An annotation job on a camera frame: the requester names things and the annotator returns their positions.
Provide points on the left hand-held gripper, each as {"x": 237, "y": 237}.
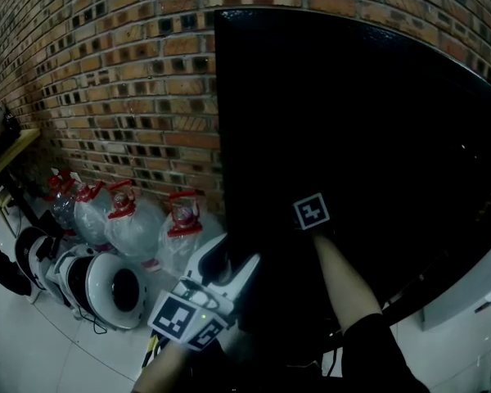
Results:
{"x": 176, "y": 317}

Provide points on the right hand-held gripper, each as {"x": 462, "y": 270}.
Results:
{"x": 311, "y": 211}

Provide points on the black refrigerator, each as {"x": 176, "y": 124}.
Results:
{"x": 352, "y": 117}

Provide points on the person's right forearm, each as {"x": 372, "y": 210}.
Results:
{"x": 348, "y": 285}

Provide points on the person's left forearm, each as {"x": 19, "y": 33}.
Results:
{"x": 163, "y": 371}

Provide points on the white round fan heaters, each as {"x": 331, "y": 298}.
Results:
{"x": 98, "y": 285}

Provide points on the crumpled clear water jug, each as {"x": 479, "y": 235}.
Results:
{"x": 63, "y": 211}

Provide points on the person's black clothing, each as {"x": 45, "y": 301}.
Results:
{"x": 372, "y": 367}

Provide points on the white round balance scooter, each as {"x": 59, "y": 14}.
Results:
{"x": 30, "y": 260}

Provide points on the wooden stool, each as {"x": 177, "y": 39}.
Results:
{"x": 2, "y": 199}

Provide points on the yellow wooden table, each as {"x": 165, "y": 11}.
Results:
{"x": 12, "y": 150}

